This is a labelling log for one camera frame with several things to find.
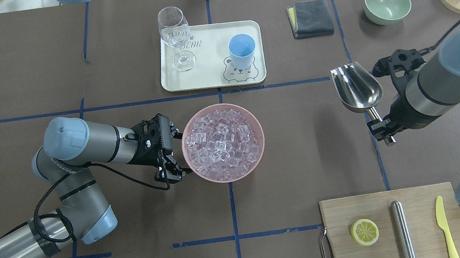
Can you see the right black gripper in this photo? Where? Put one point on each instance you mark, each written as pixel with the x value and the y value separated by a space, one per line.
pixel 400 114

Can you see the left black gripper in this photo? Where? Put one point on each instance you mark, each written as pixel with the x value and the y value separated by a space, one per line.
pixel 148 156

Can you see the silver metal ice scoop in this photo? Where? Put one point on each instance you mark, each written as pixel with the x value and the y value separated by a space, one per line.
pixel 358 89

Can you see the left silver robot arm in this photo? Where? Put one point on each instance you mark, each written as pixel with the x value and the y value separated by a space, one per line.
pixel 74 207

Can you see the pink bowl of ice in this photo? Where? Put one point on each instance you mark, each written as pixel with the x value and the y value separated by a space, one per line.
pixel 222 143

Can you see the light blue plastic cup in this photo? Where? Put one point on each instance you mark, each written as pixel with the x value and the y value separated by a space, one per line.
pixel 241 49

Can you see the steel rod with black cap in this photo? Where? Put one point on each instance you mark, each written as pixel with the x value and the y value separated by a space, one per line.
pixel 401 225

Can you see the cream bear serving tray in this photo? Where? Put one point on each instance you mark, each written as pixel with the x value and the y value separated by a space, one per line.
pixel 213 68

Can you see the wooden cutting board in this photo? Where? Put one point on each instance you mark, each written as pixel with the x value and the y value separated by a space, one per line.
pixel 428 239

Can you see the half lemon slice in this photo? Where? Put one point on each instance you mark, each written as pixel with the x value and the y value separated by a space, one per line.
pixel 364 232

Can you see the yellow plastic knife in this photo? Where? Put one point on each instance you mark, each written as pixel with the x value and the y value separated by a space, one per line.
pixel 441 221

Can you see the light green bowl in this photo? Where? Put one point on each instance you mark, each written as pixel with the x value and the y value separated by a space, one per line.
pixel 386 12

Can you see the clear wine glass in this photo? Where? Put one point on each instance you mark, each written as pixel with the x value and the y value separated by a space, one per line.
pixel 175 32

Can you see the grey folded cloth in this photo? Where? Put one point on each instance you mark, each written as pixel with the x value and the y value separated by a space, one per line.
pixel 310 18

